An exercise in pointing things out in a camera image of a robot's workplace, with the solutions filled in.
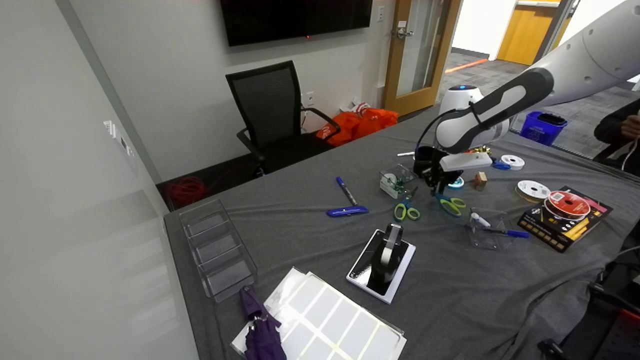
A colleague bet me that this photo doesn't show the coil of red cable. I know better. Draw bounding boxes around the coil of red cable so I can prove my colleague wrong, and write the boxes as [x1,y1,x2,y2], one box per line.
[166,175,209,206]

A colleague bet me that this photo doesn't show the black tape dispenser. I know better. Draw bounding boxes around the black tape dispenser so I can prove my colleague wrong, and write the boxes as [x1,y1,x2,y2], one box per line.
[367,223,405,289]

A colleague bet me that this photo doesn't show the purple folded umbrella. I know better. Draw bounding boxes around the purple folded umbrella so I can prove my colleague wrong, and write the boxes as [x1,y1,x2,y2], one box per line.
[238,284,289,360]

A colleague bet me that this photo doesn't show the green handled scissors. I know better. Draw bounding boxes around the green handled scissors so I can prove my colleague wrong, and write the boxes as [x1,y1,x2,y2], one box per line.
[393,187,421,223]
[433,192,467,219]

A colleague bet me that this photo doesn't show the blue marker pen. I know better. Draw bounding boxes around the blue marker pen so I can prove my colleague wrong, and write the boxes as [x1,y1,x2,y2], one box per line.
[335,176,359,207]

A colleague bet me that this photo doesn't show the white wall control panel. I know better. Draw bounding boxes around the white wall control panel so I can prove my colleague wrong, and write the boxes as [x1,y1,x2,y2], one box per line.
[103,119,135,157]

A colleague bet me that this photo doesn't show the red ribbon spool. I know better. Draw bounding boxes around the red ribbon spool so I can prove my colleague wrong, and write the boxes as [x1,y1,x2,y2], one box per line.
[543,190,592,222]

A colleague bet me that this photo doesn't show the grey table cloth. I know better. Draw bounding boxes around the grey table cloth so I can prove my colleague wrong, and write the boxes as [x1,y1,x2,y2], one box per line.
[163,106,640,360]

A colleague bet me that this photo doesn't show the blue bin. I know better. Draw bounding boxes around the blue bin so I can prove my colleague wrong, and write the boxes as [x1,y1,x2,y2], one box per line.
[519,110,569,147]

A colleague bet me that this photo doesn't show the person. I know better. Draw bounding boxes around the person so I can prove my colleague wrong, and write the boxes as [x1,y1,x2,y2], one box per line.
[593,97,640,177]

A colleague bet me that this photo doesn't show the wall television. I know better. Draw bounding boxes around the wall television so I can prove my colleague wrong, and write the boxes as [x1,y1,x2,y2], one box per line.
[219,0,374,47]

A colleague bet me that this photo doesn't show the black and yellow packet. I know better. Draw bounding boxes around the black and yellow packet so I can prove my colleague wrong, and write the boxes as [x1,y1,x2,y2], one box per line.
[517,185,614,254]

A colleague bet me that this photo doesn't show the clear plastic bowl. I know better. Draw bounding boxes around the clear plastic bowl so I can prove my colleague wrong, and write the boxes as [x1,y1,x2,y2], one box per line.
[467,207,512,251]
[378,163,419,200]

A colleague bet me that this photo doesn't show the orange bag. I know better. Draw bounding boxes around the orange bag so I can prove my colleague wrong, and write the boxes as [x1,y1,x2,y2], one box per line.
[315,107,400,148]

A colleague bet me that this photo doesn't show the black office chair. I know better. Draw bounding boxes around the black office chair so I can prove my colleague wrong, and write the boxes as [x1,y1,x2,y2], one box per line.
[225,60,342,177]

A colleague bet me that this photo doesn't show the wooden door with glass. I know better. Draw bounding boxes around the wooden door with glass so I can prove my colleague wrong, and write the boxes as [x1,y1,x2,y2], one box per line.
[383,0,464,117]

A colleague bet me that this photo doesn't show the blue utility knife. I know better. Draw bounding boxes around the blue utility knife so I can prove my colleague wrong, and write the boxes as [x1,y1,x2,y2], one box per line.
[326,205,370,219]

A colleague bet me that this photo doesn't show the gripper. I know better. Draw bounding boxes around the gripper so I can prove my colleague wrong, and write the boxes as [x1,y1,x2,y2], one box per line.
[413,145,464,197]

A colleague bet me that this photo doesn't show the sheet of white labels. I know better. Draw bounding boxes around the sheet of white labels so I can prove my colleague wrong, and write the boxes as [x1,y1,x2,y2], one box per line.
[230,267,407,360]

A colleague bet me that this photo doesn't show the clear plastic organizer tray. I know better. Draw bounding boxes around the clear plastic organizer tray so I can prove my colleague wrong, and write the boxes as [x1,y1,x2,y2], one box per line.
[178,198,259,304]

